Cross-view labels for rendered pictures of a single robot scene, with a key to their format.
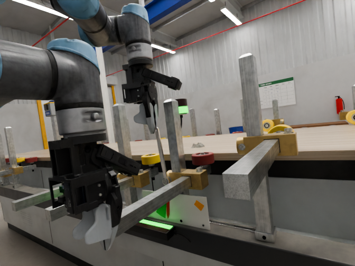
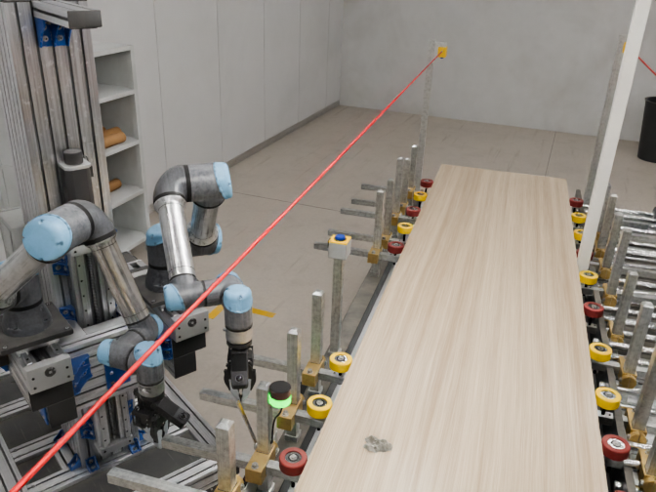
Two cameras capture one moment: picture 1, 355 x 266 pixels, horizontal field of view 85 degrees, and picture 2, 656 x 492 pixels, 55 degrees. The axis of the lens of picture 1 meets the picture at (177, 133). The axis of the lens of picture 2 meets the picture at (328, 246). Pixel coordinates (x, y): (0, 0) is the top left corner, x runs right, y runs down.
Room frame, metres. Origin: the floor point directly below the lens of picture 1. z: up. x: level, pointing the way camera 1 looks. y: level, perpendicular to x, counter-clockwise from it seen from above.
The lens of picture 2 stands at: (0.36, -1.39, 2.21)
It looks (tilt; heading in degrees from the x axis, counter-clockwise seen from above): 25 degrees down; 72
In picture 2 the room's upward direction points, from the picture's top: 2 degrees clockwise
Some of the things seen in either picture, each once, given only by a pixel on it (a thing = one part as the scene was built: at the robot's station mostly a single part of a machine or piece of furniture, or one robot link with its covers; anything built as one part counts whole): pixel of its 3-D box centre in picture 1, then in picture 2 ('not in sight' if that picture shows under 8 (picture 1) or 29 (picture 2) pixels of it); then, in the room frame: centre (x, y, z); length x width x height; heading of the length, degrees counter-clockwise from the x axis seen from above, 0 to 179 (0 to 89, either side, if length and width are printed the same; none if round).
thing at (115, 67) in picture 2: not in sight; (76, 167); (-0.03, 3.08, 0.78); 0.90 x 0.45 x 1.55; 52
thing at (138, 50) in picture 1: (139, 55); (237, 332); (0.58, 0.08, 1.24); 0.08 x 0.08 x 0.05
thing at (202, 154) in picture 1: (204, 168); (293, 471); (0.70, -0.08, 0.85); 0.08 x 0.08 x 0.11
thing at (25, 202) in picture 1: (77, 185); (287, 367); (0.81, 0.45, 0.82); 0.43 x 0.03 x 0.04; 146
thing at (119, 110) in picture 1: (126, 163); (293, 390); (0.78, 0.22, 0.89); 0.03 x 0.03 x 0.48; 56
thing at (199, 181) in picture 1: (186, 178); (263, 461); (0.63, -0.01, 0.85); 0.13 x 0.06 x 0.05; 56
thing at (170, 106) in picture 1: (179, 171); (265, 449); (0.64, 0.01, 0.87); 0.03 x 0.03 x 0.48; 56
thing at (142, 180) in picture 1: (132, 178); (291, 410); (0.77, 0.20, 0.83); 0.13 x 0.06 x 0.05; 56
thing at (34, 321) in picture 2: not in sight; (24, 311); (-0.03, 0.60, 1.09); 0.15 x 0.15 x 0.10
